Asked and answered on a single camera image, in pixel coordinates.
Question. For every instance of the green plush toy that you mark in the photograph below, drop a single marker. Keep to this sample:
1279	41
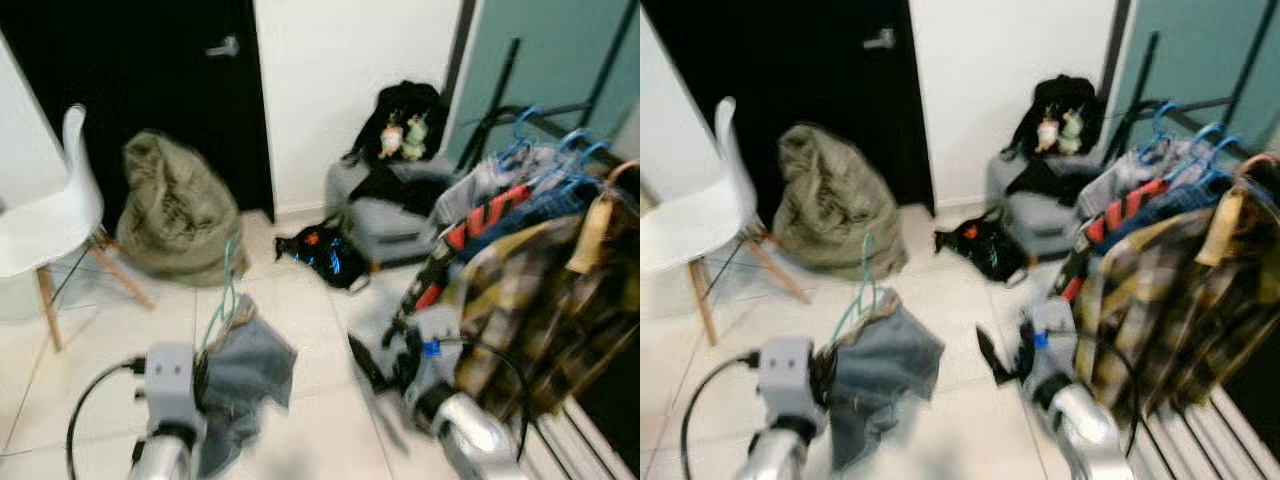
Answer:
1072	128
416	135

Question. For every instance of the green plastic hanger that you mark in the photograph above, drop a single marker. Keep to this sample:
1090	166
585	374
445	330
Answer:
870	285
231	290

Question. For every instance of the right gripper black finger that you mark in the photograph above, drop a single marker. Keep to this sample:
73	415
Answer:
372	368
998	358

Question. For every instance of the teal panel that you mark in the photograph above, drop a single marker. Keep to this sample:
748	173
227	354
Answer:
550	50
1190	50

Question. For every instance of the red black striped garment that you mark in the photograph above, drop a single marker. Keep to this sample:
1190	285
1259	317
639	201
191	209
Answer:
480	222
1125	210

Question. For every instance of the black bag with orange print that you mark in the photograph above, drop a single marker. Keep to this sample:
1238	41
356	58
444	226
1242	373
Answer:
985	250
325	258

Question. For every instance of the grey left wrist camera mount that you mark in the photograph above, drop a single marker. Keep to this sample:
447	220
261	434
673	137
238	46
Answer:
170	385
785	380

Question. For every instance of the black clothes rack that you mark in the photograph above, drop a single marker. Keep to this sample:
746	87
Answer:
1137	85
503	85

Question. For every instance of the light grey hanging garment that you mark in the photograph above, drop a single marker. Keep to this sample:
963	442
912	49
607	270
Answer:
1130	170
490	175

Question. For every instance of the black door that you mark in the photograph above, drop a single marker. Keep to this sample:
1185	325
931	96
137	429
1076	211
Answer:
800	60
150	70

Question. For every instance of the wooden hanger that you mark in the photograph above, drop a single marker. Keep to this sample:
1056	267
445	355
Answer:
1222	225
590	235

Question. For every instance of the yellow plaid shirt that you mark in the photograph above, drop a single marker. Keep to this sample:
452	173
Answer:
1160	310
530	310

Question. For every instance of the olive green bag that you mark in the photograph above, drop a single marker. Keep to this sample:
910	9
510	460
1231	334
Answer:
180	215
835	205

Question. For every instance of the grey suitcase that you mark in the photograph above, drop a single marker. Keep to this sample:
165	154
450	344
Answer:
385	235
1040	225

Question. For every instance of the white plastic chair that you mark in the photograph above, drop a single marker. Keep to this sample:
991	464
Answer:
690	225
50	225

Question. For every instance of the white plush toy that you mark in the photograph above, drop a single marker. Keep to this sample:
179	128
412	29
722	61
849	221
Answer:
1048	132
391	138

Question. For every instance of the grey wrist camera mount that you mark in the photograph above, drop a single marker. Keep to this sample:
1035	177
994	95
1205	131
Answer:
785	380
440	325
170	385
1050	315

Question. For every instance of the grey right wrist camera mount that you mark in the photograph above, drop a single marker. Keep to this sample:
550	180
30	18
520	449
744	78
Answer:
440	325
1050	315

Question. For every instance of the blue denim garment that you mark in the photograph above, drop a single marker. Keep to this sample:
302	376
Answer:
1180	200
540	210

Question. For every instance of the black backpack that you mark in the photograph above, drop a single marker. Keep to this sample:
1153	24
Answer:
1065	92
410	100

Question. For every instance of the blue plastic hanger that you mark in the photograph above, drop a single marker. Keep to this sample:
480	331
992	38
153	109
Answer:
575	135
1160	115
517	125
1207	130
595	150
1228	142

